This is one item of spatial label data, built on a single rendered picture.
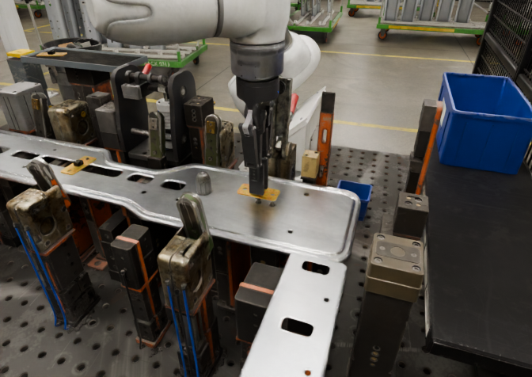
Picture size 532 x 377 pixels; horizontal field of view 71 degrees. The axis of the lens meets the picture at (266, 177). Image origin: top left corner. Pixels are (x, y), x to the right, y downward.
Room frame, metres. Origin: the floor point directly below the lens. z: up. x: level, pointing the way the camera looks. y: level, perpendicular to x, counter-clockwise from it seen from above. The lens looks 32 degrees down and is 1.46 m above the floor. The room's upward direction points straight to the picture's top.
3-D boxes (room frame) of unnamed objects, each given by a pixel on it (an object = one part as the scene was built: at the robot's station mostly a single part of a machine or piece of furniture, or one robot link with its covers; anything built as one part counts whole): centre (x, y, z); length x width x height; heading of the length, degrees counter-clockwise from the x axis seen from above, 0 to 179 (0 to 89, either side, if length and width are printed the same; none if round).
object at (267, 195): (0.64, 0.02, 1.03); 0.08 x 0.04 x 0.01; 71
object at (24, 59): (1.18, 0.56, 1.16); 0.37 x 0.14 x 0.02; 71
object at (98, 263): (0.80, 0.45, 0.84); 0.13 x 0.05 x 0.29; 161
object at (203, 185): (0.68, 0.13, 1.02); 0.03 x 0.03 x 0.07
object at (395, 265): (0.42, -0.20, 0.88); 0.08 x 0.08 x 0.36; 71
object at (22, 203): (0.60, 0.46, 0.87); 0.12 x 0.09 x 0.35; 161
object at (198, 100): (0.92, 0.17, 0.91); 0.07 x 0.05 x 0.42; 161
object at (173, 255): (0.46, 0.14, 0.87); 0.12 x 0.09 x 0.35; 161
